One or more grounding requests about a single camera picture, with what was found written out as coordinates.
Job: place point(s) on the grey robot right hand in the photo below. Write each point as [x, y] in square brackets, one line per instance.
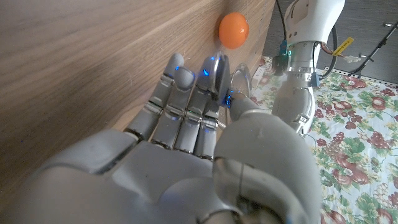
[155, 174]

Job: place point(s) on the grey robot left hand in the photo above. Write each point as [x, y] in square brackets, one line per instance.
[293, 99]

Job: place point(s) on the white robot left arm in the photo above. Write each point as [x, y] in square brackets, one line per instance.
[314, 18]

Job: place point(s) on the white power strip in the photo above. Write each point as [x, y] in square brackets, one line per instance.
[258, 77]

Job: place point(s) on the floral fruit print backdrop cloth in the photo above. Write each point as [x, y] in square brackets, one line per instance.
[357, 140]

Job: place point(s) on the orange fruit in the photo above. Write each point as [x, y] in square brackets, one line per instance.
[234, 30]

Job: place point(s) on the black metal stand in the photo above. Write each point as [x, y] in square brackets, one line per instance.
[377, 46]

